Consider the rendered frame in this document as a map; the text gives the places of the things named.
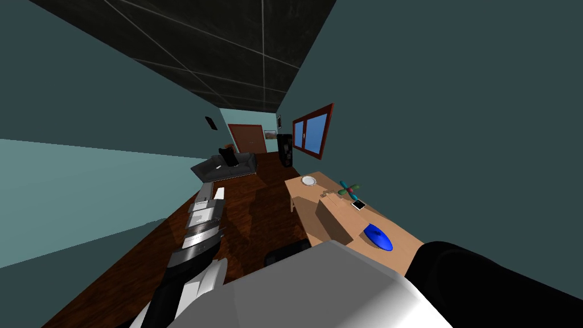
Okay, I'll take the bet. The dark grey sofa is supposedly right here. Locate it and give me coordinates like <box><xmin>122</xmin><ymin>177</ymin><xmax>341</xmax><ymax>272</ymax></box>
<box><xmin>190</xmin><ymin>146</ymin><xmax>259</xmax><ymax>183</ymax></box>

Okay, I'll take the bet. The light wooden desk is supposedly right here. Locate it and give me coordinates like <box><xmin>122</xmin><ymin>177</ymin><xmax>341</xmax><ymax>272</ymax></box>
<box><xmin>284</xmin><ymin>170</ymin><xmax>425</xmax><ymax>277</ymax></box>

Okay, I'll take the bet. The red-framed window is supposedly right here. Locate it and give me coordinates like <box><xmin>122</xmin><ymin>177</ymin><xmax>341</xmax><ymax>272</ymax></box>
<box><xmin>291</xmin><ymin>102</ymin><xmax>335</xmax><ymax>161</ymax></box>

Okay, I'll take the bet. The blue bowl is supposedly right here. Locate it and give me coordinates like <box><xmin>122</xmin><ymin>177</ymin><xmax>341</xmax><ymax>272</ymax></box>
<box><xmin>363</xmin><ymin>223</ymin><xmax>394</xmax><ymax>252</ymax></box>

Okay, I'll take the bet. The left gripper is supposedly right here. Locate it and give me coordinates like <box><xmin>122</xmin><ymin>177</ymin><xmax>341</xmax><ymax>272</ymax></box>
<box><xmin>186</xmin><ymin>182</ymin><xmax>227</xmax><ymax>229</ymax></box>

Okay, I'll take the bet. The brown door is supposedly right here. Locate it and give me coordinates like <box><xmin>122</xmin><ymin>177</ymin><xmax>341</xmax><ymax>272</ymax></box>
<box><xmin>227</xmin><ymin>123</ymin><xmax>268</xmax><ymax>155</ymax></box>

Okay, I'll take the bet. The teal green red toy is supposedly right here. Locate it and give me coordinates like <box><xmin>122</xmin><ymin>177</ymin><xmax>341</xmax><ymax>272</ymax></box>
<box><xmin>337</xmin><ymin>181</ymin><xmax>361</xmax><ymax>201</ymax></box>

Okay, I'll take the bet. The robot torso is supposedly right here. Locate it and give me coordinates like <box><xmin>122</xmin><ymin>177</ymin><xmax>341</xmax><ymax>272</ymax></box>
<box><xmin>167</xmin><ymin>239</ymin><xmax>457</xmax><ymax>328</ymax></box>

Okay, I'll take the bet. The black shelf unit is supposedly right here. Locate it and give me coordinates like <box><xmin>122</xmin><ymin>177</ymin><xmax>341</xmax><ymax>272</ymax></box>
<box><xmin>276</xmin><ymin>133</ymin><xmax>295</xmax><ymax>169</ymax></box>

